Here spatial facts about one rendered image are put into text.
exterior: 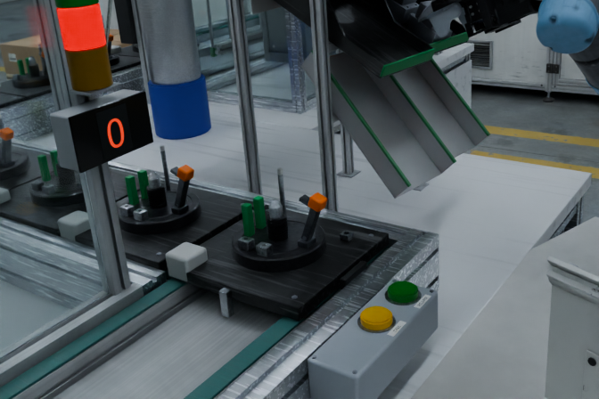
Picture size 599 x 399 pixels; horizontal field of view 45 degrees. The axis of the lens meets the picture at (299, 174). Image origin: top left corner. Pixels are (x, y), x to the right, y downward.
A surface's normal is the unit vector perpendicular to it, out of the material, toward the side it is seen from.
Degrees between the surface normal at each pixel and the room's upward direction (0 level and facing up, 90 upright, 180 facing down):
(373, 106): 45
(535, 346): 0
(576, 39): 128
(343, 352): 0
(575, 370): 90
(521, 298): 0
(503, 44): 90
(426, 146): 90
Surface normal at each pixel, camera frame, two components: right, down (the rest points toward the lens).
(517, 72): -0.56, 0.35
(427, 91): 0.44, -0.50
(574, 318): -0.82, 0.27
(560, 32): -0.35, 0.85
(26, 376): -0.07, -0.92
